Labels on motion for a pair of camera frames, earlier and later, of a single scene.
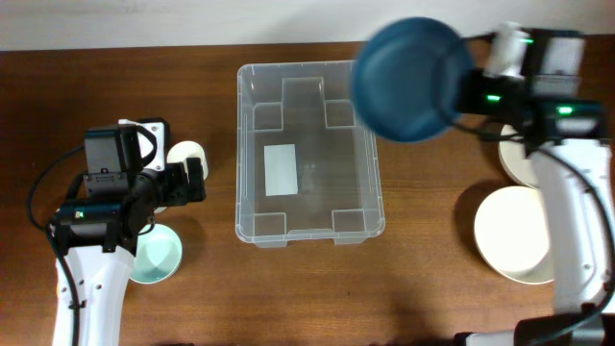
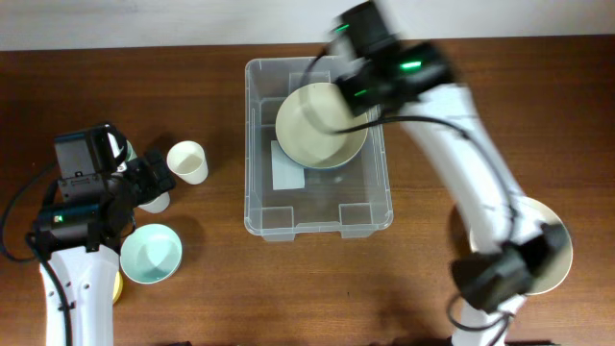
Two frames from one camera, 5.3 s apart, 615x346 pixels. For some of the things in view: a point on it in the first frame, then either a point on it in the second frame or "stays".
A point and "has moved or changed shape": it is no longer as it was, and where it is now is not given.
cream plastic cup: x=183 y=150 stays
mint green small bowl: x=159 y=256 stays
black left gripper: x=180 y=187 to x=142 y=170
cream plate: x=525 y=170 to x=558 y=267
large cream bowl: x=512 y=234 has moved or changed shape
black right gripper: x=468 y=86 to x=354 y=105
